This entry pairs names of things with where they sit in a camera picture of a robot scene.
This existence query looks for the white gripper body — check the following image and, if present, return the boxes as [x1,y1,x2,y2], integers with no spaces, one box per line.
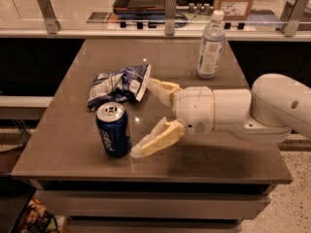
[172,86,215,135]

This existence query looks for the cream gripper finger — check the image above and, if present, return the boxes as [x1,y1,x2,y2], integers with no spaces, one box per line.
[147,78,182,107]
[130,117,185,158]

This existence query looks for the blue pepsi can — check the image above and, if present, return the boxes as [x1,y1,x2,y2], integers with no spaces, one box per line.
[95,102,131,157]

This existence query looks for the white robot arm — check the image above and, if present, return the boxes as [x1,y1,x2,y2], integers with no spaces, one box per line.
[131,74,311,158]

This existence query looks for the crumpled blue white chip bag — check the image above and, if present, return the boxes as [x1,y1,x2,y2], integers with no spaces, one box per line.
[87,64,152,111]

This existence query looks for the clear plastic water bottle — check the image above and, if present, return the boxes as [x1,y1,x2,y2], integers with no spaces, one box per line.
[196,10,225,79]

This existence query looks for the grey table with drawers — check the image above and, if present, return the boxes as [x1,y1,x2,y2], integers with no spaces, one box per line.
[13,38,292,233]

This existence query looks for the snack bags on floor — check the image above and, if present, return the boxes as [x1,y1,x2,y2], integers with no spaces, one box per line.
[14,197,64,233]

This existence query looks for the middle metal glass bracket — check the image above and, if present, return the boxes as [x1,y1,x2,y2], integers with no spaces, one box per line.
[165,0,177,36]

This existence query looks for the metal glass bracket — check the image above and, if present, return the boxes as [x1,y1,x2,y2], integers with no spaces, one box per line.
[165,0,177,36]
[37,0,61,34]
[280,0,311,37]

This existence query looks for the left metal glass bracket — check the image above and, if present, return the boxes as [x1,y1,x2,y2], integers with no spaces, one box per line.
[37,0,61,34]

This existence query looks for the right metal glass bracket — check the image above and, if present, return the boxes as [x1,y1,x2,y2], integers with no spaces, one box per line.
[280,0,311,37]

